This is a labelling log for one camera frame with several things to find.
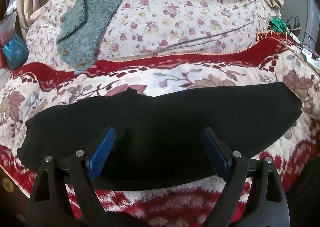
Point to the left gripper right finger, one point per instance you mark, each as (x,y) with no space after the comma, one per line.
(266,204)

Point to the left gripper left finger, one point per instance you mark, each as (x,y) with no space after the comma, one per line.
(49,204)

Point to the black pants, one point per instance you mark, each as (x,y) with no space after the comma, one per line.
(158,139)

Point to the red white floral blanket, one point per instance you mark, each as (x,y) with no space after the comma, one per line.
(274,58)

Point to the blue plastic bag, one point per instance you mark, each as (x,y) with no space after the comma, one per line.
(15,52)

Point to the clear plastic container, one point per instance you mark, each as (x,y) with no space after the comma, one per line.
(7,29)

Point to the green cloth item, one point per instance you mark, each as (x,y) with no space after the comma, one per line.
(278,25)

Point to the teal fleece jacket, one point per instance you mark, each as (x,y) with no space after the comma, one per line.
(81,31)

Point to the floral quilt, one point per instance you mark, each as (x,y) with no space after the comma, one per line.
(142,28)

